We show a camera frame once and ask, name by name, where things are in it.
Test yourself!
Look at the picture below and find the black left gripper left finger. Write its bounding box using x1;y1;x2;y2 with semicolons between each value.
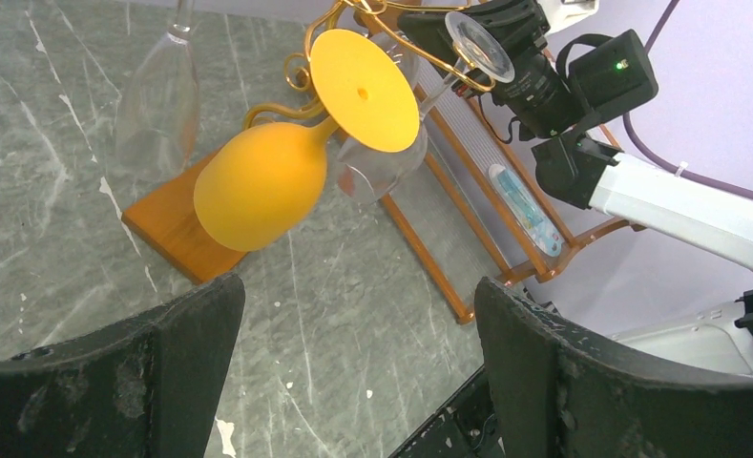
0;273;245;457

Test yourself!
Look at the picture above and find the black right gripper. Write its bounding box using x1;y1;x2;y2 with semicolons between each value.
397;1;659;140

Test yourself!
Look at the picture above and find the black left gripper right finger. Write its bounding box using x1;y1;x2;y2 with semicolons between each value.
474;277;753;457

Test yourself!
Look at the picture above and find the clear wine glass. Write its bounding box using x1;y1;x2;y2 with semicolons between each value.
336;32;429;204
115;1;200;182
419;11;515;117

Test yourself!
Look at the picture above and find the yellow plastic wine glass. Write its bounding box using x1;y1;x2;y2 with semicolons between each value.
193;29;420;252

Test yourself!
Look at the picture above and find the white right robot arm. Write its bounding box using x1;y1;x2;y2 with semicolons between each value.
532;31;753;376

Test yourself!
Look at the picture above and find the blue packaged item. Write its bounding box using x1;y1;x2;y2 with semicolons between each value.
487;164;563;258

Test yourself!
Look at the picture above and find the wooden tiered display shelf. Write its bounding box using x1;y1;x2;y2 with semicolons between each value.
381;94;629;324

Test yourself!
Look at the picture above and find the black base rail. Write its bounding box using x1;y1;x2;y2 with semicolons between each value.
390;366;505;458

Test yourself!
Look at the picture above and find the gold wire wine glass rack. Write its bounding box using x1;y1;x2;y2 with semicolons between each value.
121;0;497;287

